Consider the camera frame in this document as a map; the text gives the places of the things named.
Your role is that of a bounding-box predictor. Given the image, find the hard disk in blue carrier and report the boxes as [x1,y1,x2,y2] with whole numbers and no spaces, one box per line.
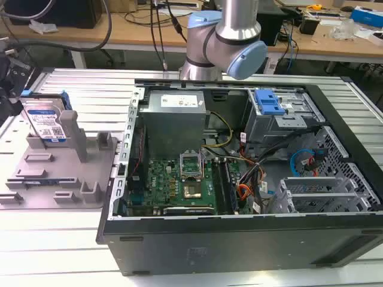
[20,91,71,143]

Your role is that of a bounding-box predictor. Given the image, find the silver disk bay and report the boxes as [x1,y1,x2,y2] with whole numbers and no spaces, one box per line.
[268,176,375,215]

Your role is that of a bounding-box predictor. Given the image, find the clear plastic bag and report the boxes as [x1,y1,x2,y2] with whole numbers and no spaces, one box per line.
[28,19,59,34]

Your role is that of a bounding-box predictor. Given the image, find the black box on desk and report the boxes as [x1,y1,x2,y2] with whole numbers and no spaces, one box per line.
[0,0,103,29]

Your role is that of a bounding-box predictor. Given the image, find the grey plastic parts rack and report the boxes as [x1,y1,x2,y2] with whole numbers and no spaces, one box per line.
[0,109,121,210]

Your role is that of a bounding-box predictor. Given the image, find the wooden desk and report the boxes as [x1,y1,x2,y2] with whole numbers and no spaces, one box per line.
[263,5,383,65]
[0,8,192,70]

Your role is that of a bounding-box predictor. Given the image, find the grey power supply unit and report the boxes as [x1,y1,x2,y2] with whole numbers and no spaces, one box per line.
[138,89,208,154]

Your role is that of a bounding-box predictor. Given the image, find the green motherboard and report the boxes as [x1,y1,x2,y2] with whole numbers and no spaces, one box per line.
[118,156,241,216]

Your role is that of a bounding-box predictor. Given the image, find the metal socket cover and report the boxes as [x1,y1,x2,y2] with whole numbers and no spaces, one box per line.
[178,152,205,181]

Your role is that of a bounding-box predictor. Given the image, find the CPU socket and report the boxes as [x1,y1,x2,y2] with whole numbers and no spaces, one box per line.
[183,183,202,200]

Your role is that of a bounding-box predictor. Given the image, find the black RAM slot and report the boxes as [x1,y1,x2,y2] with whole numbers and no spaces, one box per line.
[211,158,227,215]
[221,158,239,215]

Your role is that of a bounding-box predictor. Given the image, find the blue drive cage latch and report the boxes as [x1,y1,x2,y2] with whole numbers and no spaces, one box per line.
[254,88,285,116]

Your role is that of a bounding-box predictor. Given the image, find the black computer tower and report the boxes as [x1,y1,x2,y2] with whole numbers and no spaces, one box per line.
[256,0,288,47]

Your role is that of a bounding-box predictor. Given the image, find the black open PC case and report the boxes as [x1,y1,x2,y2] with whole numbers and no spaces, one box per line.
[95,78,383,277]

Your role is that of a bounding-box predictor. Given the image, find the silver optical drive cage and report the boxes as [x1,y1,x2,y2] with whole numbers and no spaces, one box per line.
[242,88,326,145]

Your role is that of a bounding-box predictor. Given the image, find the blue cardboard box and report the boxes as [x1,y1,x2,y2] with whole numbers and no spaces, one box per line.
[349,5,383,28]

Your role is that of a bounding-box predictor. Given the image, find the thick grey cable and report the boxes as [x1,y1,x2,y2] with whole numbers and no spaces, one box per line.
[0,0,113,54]

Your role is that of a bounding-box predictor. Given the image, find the black hanging cable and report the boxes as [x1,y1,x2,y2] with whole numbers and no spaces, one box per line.
[148,0,167,71]
[165,0,189,43]

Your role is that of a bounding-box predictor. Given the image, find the yellow power wires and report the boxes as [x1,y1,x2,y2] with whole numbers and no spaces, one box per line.
[202,111,235,149]

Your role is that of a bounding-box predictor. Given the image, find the orange wire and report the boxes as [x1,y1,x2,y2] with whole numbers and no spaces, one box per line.
[237,183,256,207]

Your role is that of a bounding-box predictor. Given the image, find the black cable bundle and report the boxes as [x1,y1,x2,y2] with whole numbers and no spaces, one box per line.
[235,124,324,184]

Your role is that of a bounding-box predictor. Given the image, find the blue hanging cable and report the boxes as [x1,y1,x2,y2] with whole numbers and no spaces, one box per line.
[286,23,300,73]

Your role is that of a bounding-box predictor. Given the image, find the blue wire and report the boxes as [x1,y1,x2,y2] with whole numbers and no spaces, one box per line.
[289,147,318,178]

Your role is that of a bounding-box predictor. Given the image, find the red wire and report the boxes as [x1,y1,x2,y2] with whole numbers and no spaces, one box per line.
[310,148,326,178]

